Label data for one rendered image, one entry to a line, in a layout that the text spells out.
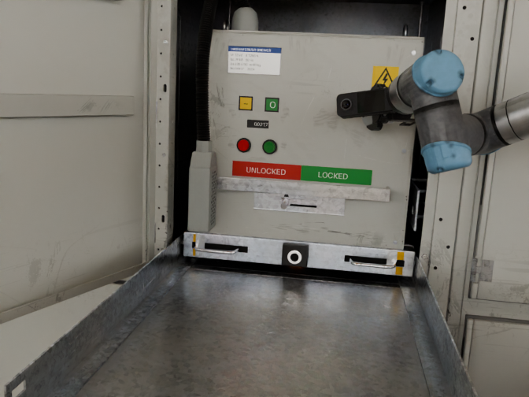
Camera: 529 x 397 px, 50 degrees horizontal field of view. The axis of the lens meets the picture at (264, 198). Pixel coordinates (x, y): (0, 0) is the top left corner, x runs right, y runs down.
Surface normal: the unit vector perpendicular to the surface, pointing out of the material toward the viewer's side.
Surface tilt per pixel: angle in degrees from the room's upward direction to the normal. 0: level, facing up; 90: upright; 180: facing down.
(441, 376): 0
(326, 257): 90
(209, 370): 0
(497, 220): 90
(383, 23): 90
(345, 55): 90
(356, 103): 79
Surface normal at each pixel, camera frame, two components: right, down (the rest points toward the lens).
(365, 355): 0.05, -0.98
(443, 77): 0.13, -0.07
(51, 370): 0.99, 0.07
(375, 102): -0.40, -0.04
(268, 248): -0.15, 0.18
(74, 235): 0.87, 0.14
